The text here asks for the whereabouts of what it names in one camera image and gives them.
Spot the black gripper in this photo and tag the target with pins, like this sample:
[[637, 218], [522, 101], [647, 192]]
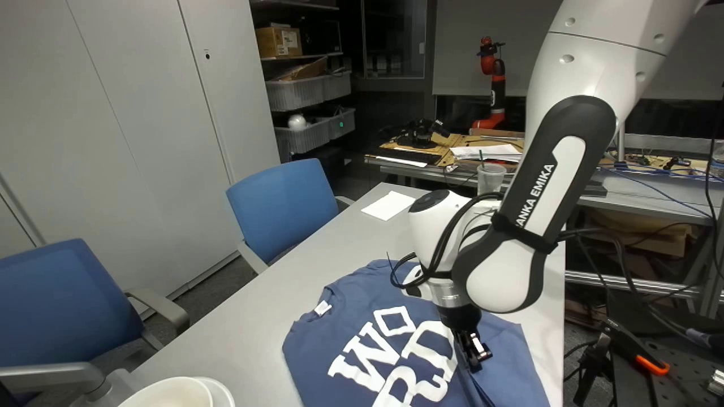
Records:
[[462, 320]]

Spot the blue printed t-shirt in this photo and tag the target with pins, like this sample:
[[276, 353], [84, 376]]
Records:
[[353, 353]]

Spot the white black Franka arm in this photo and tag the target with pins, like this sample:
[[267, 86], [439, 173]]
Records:
[[557, 167]]

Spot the white paper sheet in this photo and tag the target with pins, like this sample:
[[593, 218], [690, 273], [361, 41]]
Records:
[[387, 204]]

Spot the stack of white papers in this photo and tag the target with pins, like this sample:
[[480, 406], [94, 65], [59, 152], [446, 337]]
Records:
[[489, 152]]

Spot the flat brown cardboard sheets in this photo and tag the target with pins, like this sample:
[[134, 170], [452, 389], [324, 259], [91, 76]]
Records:
[[421, 150]]

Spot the cardboard boxes under table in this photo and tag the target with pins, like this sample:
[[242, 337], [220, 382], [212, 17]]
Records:
[[657, 240]]

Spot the grey work table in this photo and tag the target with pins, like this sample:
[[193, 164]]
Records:
[[647, 198]]

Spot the blue office chair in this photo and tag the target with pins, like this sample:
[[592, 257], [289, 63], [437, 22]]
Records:
[[283, 204], [59, 301]]

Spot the silver metal fitting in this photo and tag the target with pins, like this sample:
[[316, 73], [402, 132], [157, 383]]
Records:
[[716, 383]]

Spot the yellow printed mat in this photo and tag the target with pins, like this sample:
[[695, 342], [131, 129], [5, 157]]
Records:
[[664, 164]]

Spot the grey plastic storage bin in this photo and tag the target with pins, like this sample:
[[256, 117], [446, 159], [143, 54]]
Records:
[[318, 135], [309, 92]]

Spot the small white round object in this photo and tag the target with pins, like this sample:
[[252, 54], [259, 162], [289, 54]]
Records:
[[298, 123]]

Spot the white bowl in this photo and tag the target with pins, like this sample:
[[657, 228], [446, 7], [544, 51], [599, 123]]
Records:
[[177, 394]]

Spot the brown cardboard piece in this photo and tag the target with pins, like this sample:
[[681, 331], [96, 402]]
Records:
[[309, 68]]

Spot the dark metal shelf unit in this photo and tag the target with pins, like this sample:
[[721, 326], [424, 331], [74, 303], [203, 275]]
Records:
[[341, 31]]

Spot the brown cardboard box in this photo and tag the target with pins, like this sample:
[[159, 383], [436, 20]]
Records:
[[276, 41]]

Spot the white tall cabinet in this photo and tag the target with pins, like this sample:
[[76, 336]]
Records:
[[113, 137]]

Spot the black camera tripod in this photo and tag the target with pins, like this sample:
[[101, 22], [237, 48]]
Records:
[[592, 369]]

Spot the aluminium robot stand frame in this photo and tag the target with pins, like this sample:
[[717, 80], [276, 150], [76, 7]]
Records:
[[642, 287]]

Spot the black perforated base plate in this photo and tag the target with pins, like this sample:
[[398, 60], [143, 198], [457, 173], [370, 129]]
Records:
[[681, 376]]

